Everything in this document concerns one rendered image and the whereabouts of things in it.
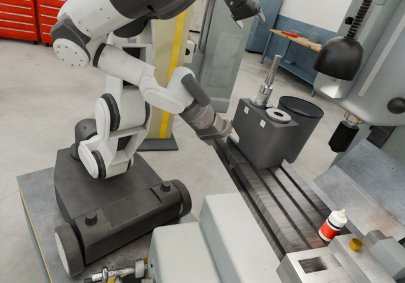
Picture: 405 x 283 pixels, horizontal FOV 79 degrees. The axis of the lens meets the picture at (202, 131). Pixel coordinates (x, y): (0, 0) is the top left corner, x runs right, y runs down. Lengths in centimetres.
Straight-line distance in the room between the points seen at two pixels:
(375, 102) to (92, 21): 58
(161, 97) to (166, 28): 158
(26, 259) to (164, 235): 107
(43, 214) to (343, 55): 136
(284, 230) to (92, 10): 71
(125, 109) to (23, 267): 116
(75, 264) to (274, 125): 87
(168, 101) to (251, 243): 48
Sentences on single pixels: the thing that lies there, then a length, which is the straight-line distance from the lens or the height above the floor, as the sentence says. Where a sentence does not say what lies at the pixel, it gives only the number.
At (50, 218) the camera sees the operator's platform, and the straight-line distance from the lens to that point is 143.
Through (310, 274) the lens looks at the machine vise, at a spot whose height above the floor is 102.
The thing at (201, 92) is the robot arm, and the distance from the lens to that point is 64.
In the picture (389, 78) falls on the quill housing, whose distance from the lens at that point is 58.
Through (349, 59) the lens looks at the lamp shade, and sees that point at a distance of 47.
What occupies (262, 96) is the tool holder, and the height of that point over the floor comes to 118.
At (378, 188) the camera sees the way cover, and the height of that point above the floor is 101.
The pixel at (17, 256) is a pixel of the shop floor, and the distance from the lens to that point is 185.
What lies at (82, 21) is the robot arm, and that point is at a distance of 59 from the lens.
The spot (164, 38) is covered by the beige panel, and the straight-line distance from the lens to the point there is 219.
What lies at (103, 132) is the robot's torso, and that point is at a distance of 97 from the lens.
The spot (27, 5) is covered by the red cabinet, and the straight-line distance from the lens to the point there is 515.
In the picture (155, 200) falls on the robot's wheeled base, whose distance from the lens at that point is 122.
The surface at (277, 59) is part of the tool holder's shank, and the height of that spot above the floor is 132.
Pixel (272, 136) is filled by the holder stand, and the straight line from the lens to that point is 87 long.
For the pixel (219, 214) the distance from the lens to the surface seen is 84.
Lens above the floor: 149
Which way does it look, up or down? 30 degrees down
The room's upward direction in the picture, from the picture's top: 14 degrees clockwise
